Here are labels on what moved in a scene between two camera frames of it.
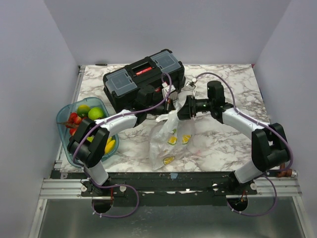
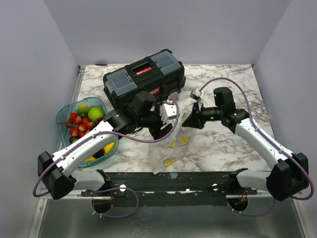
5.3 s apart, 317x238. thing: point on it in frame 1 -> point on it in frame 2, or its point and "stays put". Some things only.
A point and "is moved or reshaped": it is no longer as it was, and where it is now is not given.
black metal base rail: (141, 189) stays put
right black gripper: (187, 110) -> (193, 120)
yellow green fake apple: (83, 110) stays put
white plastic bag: (171, 139) is moved or reshaped
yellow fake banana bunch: (110, 146) stays put
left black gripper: (168, 106) -> (157, 133)
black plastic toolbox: (121, 86) stays put
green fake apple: (95, 113) stays put
